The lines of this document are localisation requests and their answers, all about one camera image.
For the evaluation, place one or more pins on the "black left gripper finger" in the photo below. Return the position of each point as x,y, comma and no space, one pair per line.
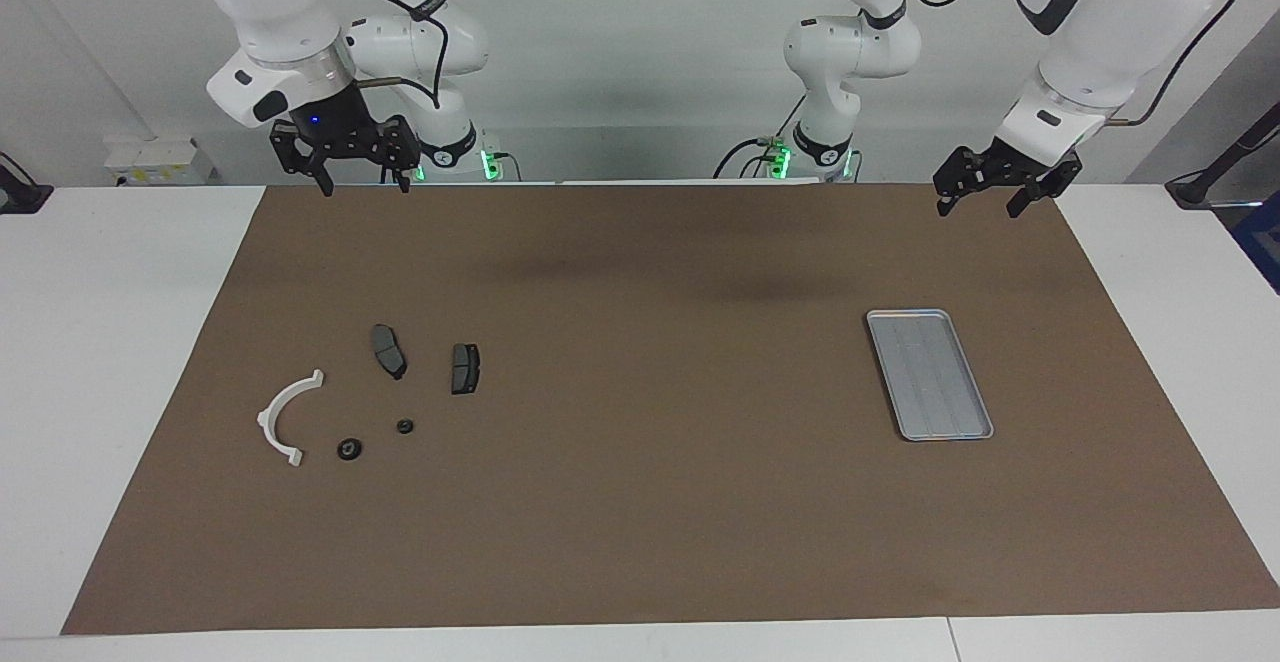
946,202
1022,200

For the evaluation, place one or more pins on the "white power socket box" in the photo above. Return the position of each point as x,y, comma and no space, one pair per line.
150,157

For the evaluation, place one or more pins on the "silver metal tray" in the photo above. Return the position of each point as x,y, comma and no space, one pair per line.
930,372

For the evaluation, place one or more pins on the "blue box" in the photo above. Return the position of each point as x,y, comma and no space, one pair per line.
1262,242

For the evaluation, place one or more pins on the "rectangular dark grey brake pad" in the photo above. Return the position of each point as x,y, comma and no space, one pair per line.
465,368

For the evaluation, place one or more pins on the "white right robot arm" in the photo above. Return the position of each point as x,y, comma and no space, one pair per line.
270,2

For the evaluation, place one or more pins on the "black table clamp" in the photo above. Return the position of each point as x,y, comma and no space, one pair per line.
22,197

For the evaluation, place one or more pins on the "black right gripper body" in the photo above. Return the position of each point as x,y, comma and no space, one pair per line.
340,137

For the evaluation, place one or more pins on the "curved dark grey brake pad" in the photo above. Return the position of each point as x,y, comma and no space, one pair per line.
388,350

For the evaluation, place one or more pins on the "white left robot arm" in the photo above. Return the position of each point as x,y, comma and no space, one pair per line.
1110,32

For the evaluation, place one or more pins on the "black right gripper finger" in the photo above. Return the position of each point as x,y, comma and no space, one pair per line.
404,178
324,180

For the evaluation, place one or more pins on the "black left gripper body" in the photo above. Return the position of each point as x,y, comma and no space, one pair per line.
1000,167

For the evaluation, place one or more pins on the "brown table mat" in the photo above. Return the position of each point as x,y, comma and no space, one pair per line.
640,502

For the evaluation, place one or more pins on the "black round washer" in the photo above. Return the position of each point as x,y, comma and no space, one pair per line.
348,449

